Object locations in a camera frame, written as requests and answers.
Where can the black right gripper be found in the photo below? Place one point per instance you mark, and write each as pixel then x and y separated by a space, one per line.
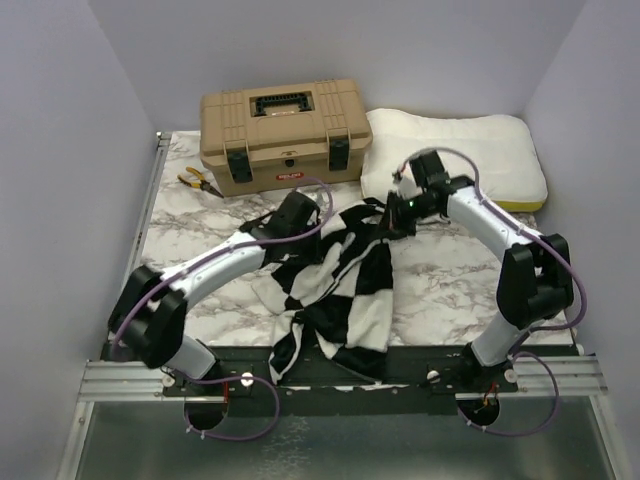
pixel 394 222

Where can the black white checkered pillowcase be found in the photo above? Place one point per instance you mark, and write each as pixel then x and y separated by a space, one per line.
pixel 345 300

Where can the white pillow yellow edge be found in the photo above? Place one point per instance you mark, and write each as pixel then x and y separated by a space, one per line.
pixel 501 146

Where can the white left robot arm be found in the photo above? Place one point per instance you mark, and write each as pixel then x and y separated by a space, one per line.
pixel 150 315

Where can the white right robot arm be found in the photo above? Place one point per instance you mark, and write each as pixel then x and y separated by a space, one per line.
pixel 535 282

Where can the tan plastic toolbox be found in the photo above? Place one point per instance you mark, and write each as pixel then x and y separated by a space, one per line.
pixel 256 140

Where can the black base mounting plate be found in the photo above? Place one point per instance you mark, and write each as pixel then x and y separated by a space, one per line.
pixel 411 380

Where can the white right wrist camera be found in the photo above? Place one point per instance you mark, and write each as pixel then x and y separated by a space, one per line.
pixel 405 185

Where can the yellow handled pliers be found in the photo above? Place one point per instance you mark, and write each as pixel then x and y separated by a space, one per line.
pixel 196 180

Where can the aluminium left side rail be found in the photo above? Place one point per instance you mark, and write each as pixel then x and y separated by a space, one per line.
pixel 162 148

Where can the aluminium rail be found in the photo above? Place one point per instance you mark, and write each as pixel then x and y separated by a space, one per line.
pixel 162 148
pixel 573 376

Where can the aluminium front rail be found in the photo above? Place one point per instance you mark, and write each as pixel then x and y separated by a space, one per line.
pixel 573 376

